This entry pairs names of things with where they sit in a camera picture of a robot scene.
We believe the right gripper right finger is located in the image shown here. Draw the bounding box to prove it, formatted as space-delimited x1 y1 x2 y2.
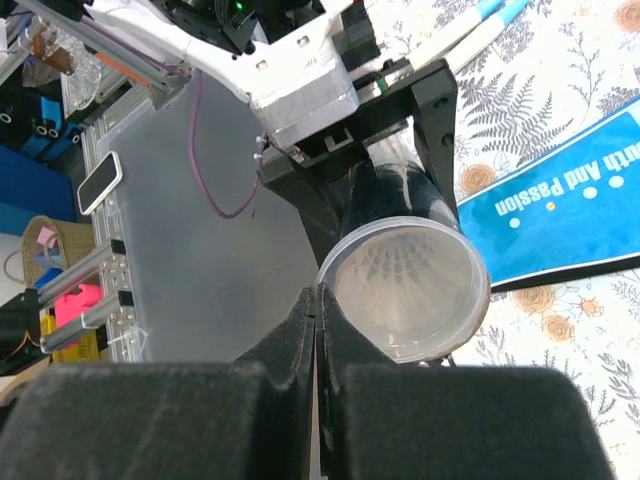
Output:
316 286 612 479

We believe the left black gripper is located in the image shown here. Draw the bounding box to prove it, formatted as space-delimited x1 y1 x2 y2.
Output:
259 59 459 267

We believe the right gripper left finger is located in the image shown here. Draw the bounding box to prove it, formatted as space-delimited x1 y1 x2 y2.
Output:
1 290 314 479

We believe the black shuttlecock tube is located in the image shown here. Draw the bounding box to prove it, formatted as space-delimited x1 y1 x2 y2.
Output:
316 123 491 363

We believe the clear plastic tube lid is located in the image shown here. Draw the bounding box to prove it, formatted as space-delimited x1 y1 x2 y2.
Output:
315 216 491 363

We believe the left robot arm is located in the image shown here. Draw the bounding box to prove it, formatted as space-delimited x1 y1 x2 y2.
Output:
87 1 459 257

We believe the blue badminton racket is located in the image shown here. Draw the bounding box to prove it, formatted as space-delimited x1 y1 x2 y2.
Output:
444 0 529 74
403 0 501 70

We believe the floral table cloth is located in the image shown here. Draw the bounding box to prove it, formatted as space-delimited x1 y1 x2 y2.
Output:
364 0 640 480

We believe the blue sport racket cover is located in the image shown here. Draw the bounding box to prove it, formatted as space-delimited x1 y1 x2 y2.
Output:
458 101 639 292

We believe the woven basket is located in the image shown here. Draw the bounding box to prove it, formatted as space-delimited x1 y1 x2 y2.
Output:
2 215 95 288

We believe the white smartphone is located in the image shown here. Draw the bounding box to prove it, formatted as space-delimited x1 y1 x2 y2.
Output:
76 150 123 216

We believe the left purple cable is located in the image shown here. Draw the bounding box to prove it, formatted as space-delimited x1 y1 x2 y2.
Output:
79 17 271 220

